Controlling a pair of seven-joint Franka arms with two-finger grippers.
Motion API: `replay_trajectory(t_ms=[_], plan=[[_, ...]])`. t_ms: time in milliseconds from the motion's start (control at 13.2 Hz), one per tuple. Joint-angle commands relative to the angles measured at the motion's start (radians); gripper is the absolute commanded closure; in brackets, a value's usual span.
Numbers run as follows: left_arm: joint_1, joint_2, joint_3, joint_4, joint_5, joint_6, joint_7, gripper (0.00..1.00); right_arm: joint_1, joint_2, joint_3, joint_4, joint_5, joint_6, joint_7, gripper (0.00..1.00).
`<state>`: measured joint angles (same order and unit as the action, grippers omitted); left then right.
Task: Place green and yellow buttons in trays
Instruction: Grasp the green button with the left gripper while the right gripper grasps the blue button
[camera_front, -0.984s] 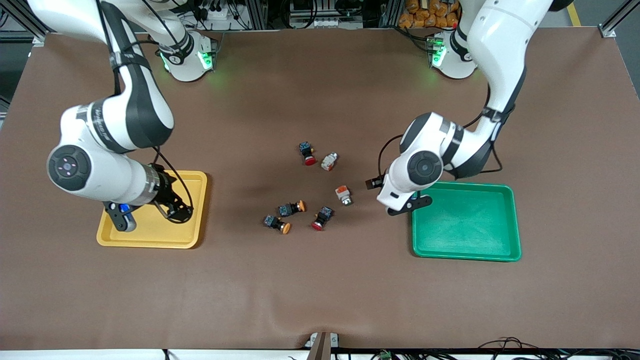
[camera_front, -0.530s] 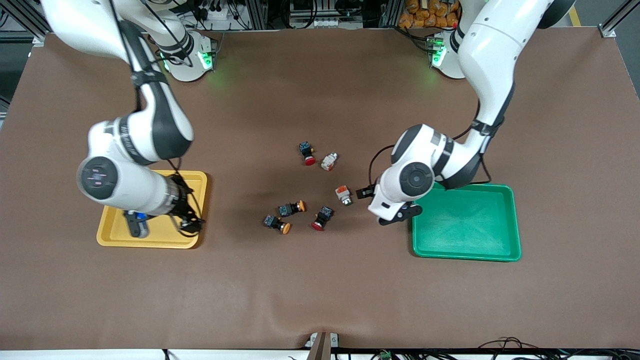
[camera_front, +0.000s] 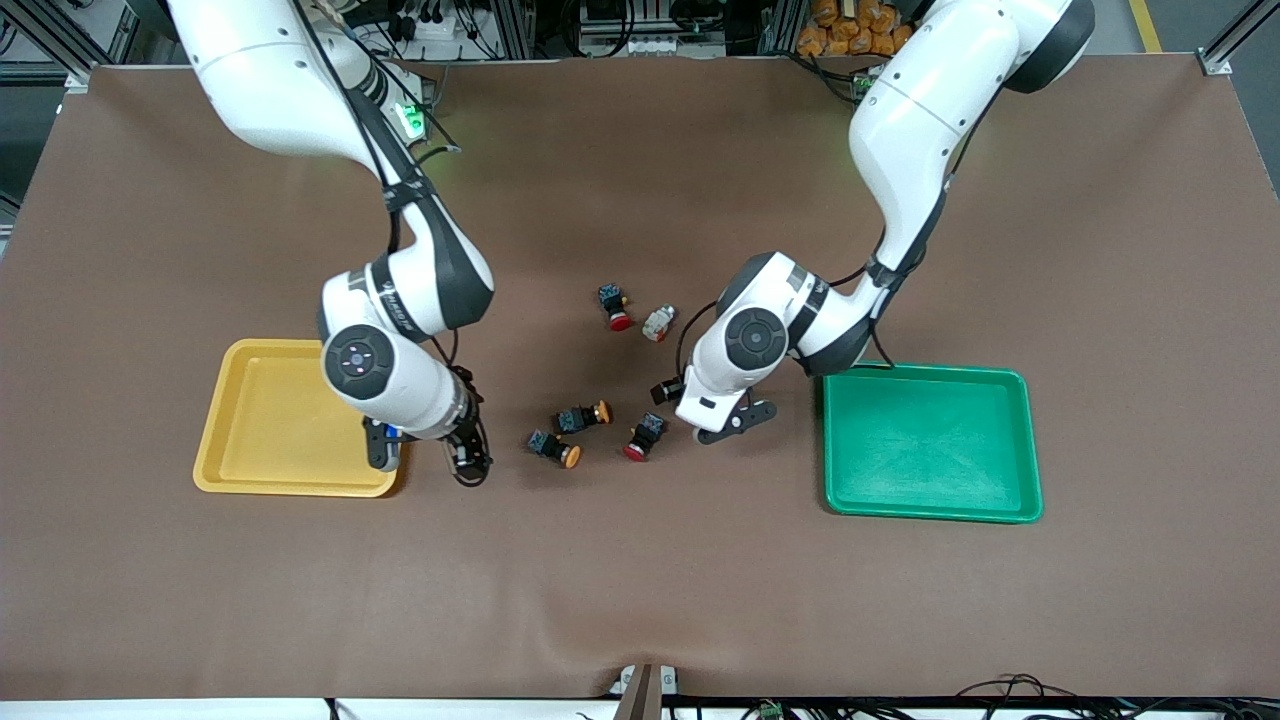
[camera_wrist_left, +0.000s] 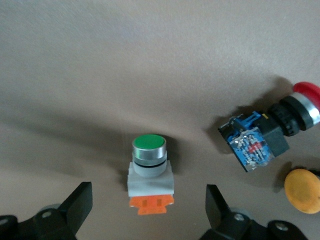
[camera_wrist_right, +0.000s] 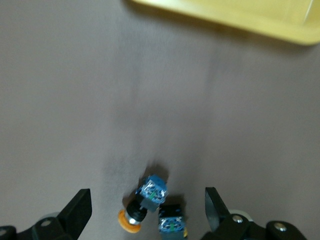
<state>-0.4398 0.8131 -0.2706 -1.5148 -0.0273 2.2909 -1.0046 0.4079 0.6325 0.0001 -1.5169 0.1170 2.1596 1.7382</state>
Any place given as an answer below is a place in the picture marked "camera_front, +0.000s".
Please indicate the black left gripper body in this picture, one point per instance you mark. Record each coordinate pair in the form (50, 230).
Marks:
(672, 386)

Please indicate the yellow push button switch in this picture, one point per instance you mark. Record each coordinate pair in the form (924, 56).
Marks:
(575, 419)
(545, 443)

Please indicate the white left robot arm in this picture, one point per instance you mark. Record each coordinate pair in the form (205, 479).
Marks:
(920, 110)

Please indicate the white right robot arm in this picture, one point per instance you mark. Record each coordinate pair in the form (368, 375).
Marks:
(270, 80)

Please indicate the yellow plastic tray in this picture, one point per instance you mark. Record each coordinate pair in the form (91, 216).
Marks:
(260, 430)

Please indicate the green plastic tray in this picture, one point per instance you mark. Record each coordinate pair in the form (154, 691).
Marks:
(930, 450)

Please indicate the white power strip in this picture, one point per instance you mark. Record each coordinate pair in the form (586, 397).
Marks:
(430, 30)

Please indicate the pile of orange objects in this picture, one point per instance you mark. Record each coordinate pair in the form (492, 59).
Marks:
(830, 30)

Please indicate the red push button switch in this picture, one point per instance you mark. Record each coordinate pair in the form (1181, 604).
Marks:
(610, 298)
(648, 428)

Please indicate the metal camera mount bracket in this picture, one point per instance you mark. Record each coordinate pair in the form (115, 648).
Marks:
(640, 695)

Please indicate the aluminium frame post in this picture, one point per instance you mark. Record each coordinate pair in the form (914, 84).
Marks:
(80, 78)
(1215, 65)

